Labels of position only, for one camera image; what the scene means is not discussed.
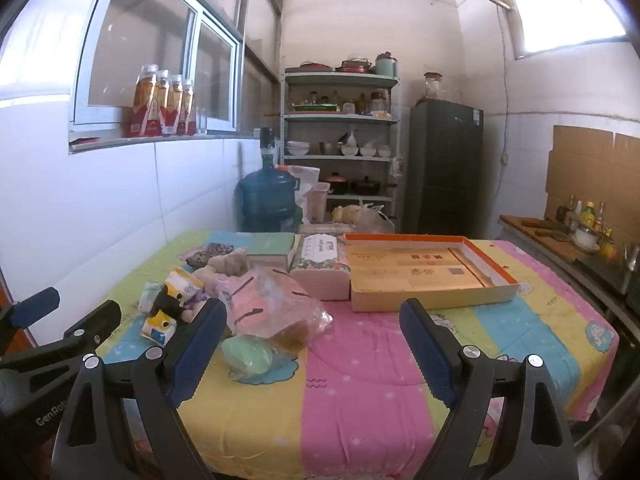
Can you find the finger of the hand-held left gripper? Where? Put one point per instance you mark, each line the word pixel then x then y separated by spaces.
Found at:
pixel 35 307
pixel 100 317

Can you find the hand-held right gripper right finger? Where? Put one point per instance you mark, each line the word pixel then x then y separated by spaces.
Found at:
pixel 425 350

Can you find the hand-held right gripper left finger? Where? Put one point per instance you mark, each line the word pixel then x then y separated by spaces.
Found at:
pixel 197 350

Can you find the green soft packet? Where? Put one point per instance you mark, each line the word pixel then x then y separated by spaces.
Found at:
pixel 247 355

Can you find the yellow black toy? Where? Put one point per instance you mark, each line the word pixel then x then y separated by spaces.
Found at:
pixel 167 300

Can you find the orange-rimmed cardboard box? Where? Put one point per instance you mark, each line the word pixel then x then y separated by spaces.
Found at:
pixel 415 270

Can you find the clear plastic bag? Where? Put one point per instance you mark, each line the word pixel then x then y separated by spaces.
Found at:
pixel 270 310

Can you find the beige bear plush toy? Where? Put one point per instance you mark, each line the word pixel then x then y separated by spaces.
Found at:
pixel 227 262

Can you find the leopard print cloth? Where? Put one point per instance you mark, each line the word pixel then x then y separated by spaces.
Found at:
pixel 210 252

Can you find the printed blanket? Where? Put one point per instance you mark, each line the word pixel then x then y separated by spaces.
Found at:
pixel 360 385

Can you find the floral tissue pack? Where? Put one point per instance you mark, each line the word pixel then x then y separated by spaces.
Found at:
pixel 320 270

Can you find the plastic bag of food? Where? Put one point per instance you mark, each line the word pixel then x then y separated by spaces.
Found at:
pixel 370 217

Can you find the blue water jug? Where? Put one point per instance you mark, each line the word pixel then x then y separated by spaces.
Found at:
pixel 265 195

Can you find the cleaver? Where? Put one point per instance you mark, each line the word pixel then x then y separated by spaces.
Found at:
pixel 547 232

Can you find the black pan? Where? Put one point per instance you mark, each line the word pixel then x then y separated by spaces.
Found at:
pixel 367 186

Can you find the pink plastic container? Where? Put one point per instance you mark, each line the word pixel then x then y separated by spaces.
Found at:
pixel 318 202

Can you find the grey kitchen cabinet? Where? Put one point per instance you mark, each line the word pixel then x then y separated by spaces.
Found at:
pixel 600 285

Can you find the red lidded pot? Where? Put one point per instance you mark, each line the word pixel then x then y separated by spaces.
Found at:
pixel 336 184

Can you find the dark fridge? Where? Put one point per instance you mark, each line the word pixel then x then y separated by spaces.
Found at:
pixel 445 160

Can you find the white bowl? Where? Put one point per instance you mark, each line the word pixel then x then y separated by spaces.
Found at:
pixel 586 241

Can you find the white sack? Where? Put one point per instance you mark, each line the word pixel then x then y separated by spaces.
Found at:
pixel 302 180

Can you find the row of condiment bottles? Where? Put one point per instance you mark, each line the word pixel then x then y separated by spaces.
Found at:
pixel 589 215

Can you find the black water pump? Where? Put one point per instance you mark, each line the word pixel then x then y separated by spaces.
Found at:
pixel 266 142

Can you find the clear drinking glass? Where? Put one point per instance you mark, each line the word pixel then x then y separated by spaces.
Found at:
pixel 201 121

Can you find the stack of white bowls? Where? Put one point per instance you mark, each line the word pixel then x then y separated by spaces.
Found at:
pixel 298 147

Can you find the cardboard sheet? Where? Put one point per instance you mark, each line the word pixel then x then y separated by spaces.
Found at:
pixel 590 170

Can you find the glass jar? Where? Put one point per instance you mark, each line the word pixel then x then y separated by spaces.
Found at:
pixel 433 89

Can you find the sliding window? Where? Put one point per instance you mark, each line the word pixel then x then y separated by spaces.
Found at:
pixel 145 45

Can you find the metal shelf rack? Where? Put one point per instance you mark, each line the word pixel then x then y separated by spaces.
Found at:
pixel 340 79

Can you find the teal enamel jar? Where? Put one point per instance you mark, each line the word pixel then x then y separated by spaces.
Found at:
pixel 386 65

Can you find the red basin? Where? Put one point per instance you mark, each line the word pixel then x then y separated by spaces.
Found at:
pixel 355 66

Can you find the small window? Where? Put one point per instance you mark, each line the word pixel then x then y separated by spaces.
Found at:
pixel 560 5

